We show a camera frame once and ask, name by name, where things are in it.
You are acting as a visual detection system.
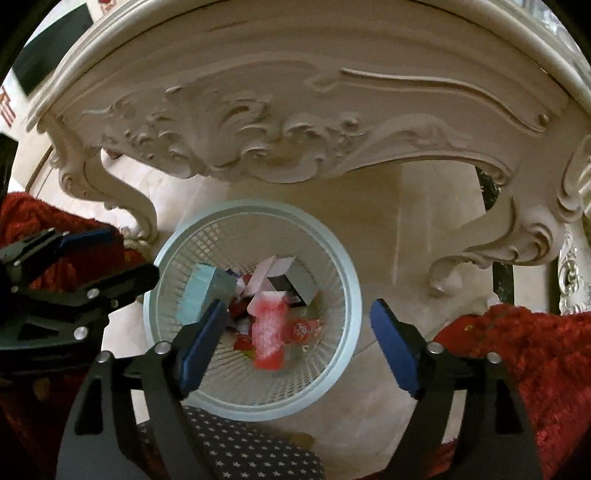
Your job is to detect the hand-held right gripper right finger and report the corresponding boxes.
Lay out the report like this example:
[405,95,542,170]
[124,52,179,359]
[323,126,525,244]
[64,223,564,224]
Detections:
[370,298,543,480]

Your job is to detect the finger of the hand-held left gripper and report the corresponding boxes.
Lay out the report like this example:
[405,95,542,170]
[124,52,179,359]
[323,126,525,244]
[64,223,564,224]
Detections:
[0,263,161,357]
[0,226,124,288]

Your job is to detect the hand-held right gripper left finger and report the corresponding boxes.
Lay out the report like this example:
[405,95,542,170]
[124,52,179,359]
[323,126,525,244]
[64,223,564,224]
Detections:
[55,299,229,480]

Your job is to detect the teal cardboard box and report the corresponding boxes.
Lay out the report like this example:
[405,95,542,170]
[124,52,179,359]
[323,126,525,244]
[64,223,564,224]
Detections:
[178,262,237,325]

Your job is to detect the red plastic snack packet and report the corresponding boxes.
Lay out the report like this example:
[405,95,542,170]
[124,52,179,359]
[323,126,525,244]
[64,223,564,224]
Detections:
[247,291,293,371]

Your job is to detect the pale mesh wastebasket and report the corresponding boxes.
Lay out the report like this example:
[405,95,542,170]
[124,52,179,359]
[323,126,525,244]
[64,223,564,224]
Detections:
[143,199,364,422]

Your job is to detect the black box with pink side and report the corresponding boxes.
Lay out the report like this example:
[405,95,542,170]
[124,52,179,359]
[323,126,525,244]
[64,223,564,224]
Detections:
[242,256,321,308]

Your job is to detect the black star-patterned slipper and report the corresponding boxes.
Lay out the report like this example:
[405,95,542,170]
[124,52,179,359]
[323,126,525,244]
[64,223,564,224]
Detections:
[137,405,326,480]

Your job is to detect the person's right leg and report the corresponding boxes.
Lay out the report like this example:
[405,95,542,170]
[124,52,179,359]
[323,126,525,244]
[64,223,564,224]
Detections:
[433,304,591,480]

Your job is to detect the white carved table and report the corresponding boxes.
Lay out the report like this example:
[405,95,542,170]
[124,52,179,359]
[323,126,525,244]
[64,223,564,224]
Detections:
[25,0,591,297]

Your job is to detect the black wall television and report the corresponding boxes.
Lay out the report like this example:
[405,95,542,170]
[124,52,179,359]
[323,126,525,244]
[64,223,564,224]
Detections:
[11,0,94,97]

